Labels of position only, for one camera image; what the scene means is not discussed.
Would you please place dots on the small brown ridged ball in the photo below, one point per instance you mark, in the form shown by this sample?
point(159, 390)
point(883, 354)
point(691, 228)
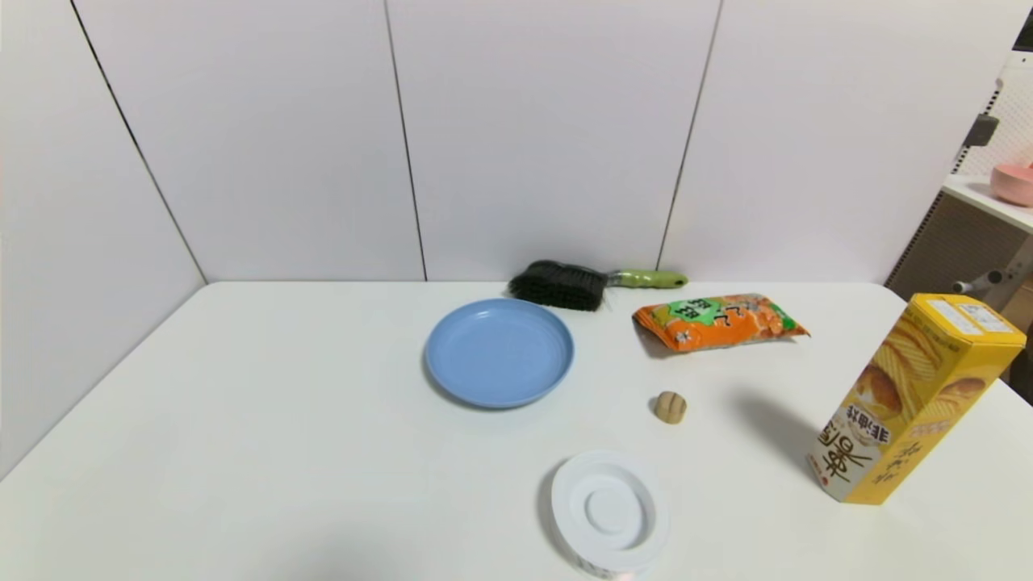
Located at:
point(671, 407)

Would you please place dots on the blue round plate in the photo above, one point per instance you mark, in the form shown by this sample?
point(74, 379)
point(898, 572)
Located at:
point(500, 355)

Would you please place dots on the orange snack bag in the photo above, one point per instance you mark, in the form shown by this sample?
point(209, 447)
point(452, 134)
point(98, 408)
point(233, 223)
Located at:
point(718, 323)

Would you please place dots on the white round lidded container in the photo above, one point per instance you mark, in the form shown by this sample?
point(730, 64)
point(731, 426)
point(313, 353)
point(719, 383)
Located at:
point(609, 512)

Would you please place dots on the yellow chip box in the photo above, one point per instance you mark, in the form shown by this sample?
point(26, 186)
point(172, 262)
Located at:
point(912, 403)

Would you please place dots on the white shelf board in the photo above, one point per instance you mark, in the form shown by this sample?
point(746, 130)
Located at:
point(989, 202)

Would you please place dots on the pink bowl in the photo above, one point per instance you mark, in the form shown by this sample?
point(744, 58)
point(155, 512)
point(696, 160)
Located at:
point(1014, 184)

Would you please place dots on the white pegboard panel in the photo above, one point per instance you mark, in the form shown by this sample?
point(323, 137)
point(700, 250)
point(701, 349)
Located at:
point(1013, 121)

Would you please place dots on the grey bracket on pegboard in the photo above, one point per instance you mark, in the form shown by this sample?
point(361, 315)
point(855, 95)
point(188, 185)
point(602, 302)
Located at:
point(980, 130)

